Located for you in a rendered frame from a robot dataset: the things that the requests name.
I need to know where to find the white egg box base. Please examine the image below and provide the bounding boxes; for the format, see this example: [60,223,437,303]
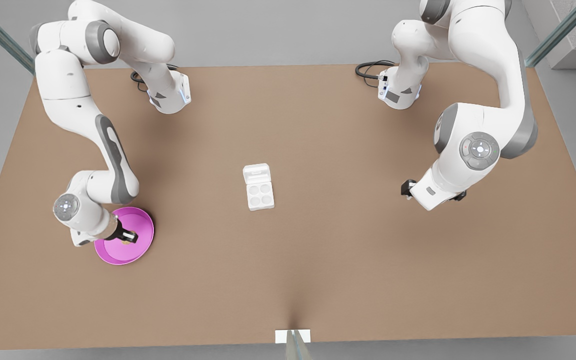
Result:
[244,181,276,212]

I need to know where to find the silver frame post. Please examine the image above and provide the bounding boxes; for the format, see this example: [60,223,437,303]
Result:
[0,0,37,76]
[285,330,314,360]
[524,0,576,69]

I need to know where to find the pink round plate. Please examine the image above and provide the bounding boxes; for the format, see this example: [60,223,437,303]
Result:
[93,206,155,266]

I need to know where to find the white egg box lid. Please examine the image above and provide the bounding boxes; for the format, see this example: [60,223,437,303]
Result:
[242,163,272,185]

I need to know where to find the white post foot plate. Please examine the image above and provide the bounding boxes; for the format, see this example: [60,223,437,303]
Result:
[275,329,312,344]

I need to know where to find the black cable loop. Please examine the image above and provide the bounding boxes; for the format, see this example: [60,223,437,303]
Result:
[354,60,397,89]
[130,63,180,94]

